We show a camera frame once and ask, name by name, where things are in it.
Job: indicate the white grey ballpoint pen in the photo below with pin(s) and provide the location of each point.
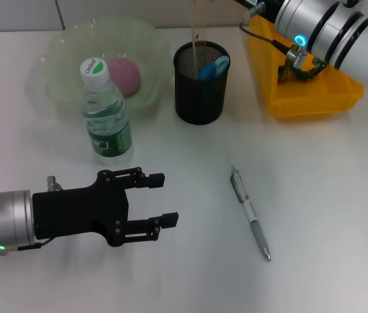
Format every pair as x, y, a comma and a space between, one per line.
252, 218

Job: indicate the translucent green fruit plate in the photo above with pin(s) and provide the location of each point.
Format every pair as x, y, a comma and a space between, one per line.
148, 58

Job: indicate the green plastic wrapper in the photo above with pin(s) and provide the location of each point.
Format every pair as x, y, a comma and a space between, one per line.
304, 75

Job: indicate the transparent plastic ruler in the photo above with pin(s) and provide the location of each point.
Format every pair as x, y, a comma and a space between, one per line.
198, 32

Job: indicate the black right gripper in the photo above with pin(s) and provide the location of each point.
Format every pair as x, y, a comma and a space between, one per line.
269, 6

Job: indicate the yellow plastic storage bin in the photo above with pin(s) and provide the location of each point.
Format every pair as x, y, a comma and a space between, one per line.
301, 101

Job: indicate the green label water bottle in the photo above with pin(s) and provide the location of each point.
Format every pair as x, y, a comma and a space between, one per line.
109, 130

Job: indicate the black mesh pen holder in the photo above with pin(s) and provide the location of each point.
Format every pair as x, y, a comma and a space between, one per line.
197, 104

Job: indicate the pink ball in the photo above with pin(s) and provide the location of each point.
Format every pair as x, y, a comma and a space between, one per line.
127, 78

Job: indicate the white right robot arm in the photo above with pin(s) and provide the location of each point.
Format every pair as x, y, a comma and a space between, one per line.
340, 36

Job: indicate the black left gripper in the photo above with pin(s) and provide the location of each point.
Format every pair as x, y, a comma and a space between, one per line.
79, 212

